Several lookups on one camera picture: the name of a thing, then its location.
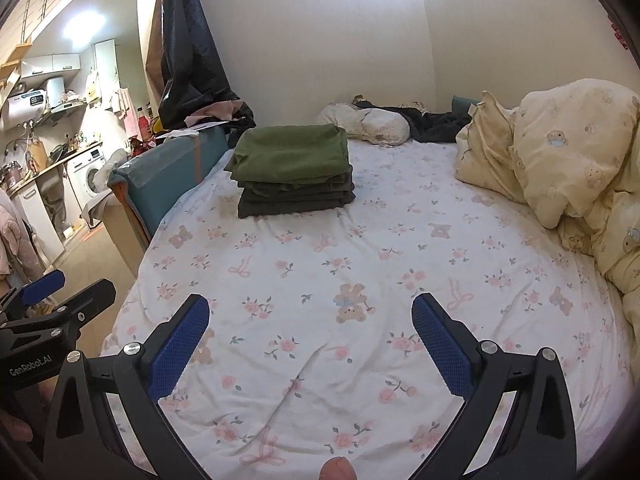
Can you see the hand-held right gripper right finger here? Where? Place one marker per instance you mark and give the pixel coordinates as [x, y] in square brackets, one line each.
[440, 340]

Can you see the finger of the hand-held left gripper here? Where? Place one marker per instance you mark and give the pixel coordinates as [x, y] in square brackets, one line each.
[42, 286]
[85, 301]

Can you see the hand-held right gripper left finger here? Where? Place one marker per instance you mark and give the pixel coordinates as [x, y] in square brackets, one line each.
[182, 340]

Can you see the green pants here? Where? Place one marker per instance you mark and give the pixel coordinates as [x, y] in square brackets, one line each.
[292, 152]

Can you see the dark grey folded pants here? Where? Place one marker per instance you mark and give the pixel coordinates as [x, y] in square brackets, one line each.
[295, 205]

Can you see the dark olive folded pants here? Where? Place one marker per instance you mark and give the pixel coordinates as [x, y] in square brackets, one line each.
[300, 187]

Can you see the person's left hand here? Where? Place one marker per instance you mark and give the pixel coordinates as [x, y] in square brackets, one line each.
[15, 425]

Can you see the person's right hand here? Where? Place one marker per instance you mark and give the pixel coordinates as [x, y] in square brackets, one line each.
[339, 469]

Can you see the pink jacket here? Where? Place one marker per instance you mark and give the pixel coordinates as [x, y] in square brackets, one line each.
[12, 240]

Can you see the white base cabinet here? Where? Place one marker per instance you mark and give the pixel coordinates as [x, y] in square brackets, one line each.
[37, 220]

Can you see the grey hanging cloth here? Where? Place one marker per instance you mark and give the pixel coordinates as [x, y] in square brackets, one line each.
[97, 207]

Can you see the white washing machine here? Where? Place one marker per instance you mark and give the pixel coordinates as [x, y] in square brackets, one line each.
[85, 175]

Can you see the wooden cutting board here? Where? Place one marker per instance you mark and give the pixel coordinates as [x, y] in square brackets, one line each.
[39, 154]

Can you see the bed with floral sheet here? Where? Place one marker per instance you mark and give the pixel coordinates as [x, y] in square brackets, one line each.
[350, 240]

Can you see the teal bed end board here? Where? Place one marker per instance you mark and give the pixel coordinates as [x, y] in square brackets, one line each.
[165, 170]

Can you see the white water heater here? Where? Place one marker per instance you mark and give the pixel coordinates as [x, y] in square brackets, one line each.
[30, 105]

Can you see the red bottle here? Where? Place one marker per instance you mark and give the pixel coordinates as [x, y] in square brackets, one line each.
[143, 124]

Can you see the pink hanging towel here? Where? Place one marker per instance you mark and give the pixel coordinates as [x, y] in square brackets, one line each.
[125, 110]

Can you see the white paper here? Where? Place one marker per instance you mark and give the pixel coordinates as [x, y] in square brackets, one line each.
[195, 129]

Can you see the black clothes heap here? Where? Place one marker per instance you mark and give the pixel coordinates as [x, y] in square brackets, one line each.
[430, 122]

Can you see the cream bear print quilt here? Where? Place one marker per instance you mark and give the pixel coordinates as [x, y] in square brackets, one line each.
[575, 160]

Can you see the pink cloth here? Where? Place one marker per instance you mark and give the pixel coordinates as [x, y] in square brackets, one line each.
[215, 111]

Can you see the white floral pillow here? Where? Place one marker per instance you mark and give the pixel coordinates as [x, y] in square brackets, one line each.
[365, 122]

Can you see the tall white cabinet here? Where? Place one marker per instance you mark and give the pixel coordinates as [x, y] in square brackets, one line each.
[106, 60]

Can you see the teal pillow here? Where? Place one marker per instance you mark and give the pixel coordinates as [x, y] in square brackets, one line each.
[462, 105]

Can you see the brown cardboard sheet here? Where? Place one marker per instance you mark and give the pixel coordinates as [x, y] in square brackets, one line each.
[155, 50]

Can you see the black hanging bag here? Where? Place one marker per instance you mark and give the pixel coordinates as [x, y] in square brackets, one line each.
[190, 50]

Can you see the white wall cabinet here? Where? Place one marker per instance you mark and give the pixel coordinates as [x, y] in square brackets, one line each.
[50, 65]

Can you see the red wall decoration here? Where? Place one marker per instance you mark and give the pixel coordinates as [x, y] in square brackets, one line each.
[619, 32]

